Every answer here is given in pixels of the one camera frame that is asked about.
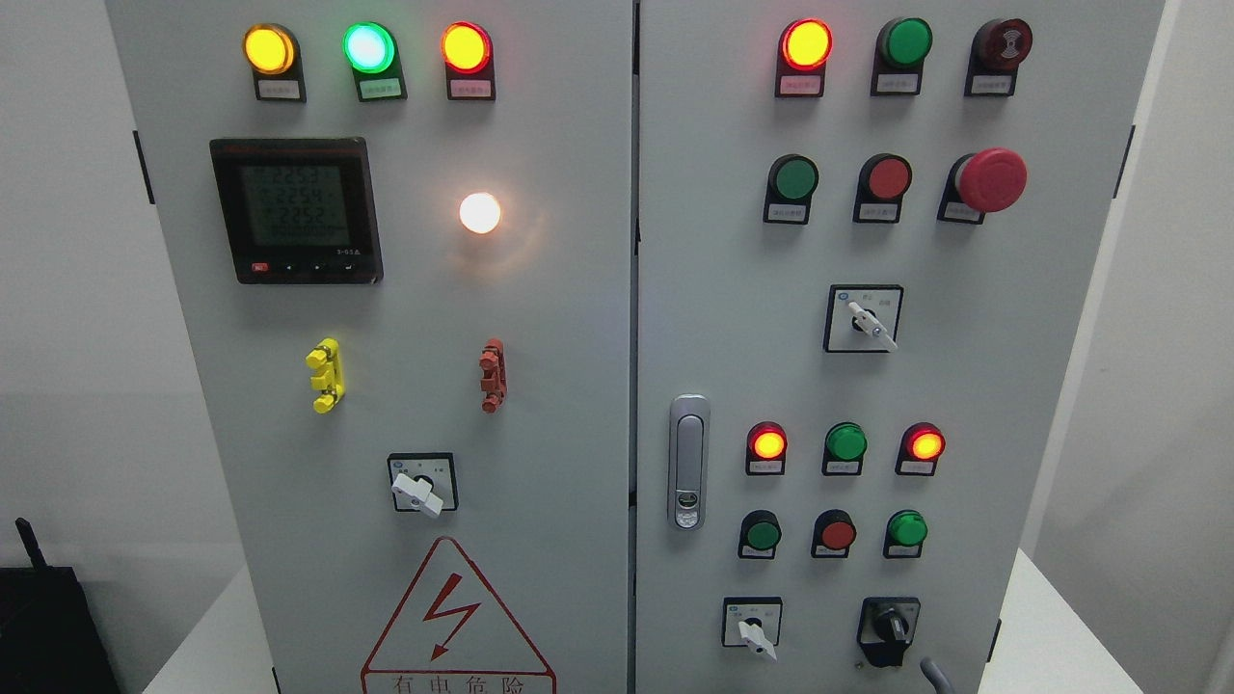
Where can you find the black rotary knob switch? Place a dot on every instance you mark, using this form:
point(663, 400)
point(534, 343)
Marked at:
point(886, 629)

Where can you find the red terminal block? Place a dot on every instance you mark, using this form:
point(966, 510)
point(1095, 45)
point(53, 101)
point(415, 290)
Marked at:
point(493, 379)

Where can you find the red lit lamp middle left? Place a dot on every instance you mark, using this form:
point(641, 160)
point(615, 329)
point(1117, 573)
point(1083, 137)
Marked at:
point(766, 450)

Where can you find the red lit lamp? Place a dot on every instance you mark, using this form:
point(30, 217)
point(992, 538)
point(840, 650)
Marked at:
point(766, 450)
point(802, 54)

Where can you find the white lit indicator lamp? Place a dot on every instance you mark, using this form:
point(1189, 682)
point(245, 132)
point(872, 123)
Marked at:
point(480, 212)

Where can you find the green push button lower left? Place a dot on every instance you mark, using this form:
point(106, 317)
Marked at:
point(759, 535)

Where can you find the green push button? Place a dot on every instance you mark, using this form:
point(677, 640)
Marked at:
point(791, 182)
point(759, 535)
point(905, 535)

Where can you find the green push button upper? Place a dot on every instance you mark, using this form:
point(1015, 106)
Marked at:
point(791, 182)

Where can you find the grey left cabinet door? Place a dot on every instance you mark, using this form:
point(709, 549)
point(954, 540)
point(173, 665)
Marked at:
point(543, 483)

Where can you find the grey cabinet door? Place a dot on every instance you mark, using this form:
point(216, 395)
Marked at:
point(735, 309)
point(543, 483)

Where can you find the green lamp middle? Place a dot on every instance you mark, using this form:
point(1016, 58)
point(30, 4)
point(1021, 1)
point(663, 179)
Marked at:
point(845, 447)

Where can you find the grey right cabinet door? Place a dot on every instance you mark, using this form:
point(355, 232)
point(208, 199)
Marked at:
point(735, 309)

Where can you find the red push button lower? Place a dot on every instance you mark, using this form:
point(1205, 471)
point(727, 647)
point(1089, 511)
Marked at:
point(834, 533)

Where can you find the red push button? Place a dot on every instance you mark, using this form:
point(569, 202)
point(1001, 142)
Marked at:
point(834, 533)
point(882, 183)

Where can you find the yellow terminal block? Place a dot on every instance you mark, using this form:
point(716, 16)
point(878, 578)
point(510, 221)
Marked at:
point(325, 361)

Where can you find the red push button upper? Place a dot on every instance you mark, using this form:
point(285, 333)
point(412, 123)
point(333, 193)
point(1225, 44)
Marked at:
point(882, 183)

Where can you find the red lamp middle right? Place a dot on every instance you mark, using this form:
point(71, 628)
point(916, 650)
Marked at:
point(920, 448)

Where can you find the red high voltage warning sticker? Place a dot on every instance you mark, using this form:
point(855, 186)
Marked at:
point(451, 633)

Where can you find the red lit lamp left door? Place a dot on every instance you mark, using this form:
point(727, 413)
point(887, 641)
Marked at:
point(468, 59)

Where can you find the green push button lower right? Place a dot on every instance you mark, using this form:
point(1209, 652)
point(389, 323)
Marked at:
point(905, 535)

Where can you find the black digital power meter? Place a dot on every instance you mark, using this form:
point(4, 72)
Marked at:
point(298, 210)

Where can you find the red lit lamp right top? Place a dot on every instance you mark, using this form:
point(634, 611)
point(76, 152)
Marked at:
point(802, 54)

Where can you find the green lit indicator lamp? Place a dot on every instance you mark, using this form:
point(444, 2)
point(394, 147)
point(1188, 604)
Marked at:
point(372, 53)

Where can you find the red emergency stop button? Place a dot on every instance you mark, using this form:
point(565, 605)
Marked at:
point(982, 183)

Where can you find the green lamp right top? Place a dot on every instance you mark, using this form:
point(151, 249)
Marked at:
point(901, 49)

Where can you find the yellow indicator lamp top left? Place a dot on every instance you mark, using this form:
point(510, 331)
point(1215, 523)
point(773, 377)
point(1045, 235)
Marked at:
point(275, 60)

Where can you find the dark red buzzer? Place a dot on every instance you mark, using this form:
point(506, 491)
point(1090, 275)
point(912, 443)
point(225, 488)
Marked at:
point(999, 47)

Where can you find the black box with antenna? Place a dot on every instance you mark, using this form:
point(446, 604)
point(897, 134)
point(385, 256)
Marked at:
point(49, 641)

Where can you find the silver door handle lock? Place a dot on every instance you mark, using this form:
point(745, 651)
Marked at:
point(687, 451)

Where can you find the white selector switch left door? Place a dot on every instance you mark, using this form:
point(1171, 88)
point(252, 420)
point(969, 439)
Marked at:
point(424, 483)

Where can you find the white selector switch upper right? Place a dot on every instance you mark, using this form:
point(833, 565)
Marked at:
point(863, 318)

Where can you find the white selector switch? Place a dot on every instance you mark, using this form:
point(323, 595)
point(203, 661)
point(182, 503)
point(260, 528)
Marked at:
point(863, 318)
point(753, 624)

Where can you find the white selector switch lower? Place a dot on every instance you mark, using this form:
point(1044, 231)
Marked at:
point(753, 624)

